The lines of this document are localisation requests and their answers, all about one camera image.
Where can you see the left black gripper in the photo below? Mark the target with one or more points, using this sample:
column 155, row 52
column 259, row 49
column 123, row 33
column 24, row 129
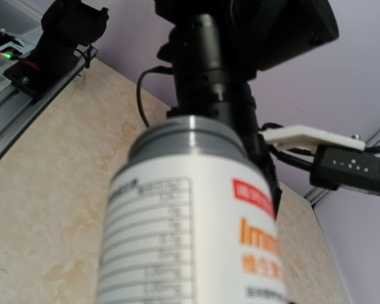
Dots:
column 259, row 154

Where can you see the orange pill bottle grey cap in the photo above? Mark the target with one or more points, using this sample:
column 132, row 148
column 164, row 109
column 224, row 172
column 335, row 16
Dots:
column 189, row 220

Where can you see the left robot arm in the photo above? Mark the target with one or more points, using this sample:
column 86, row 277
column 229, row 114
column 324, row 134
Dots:
column 216, row 47

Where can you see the left aluminium frame post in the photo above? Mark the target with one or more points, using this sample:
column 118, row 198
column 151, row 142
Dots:
column 336, row 168

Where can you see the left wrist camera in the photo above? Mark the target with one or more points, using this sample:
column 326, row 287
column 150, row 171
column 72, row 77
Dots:
column 297, row 145

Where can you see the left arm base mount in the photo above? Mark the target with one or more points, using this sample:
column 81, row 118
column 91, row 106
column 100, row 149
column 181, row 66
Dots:
column 37, row 83

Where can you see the front aluminium rail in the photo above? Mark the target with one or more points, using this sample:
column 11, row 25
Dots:
column 17, row 110

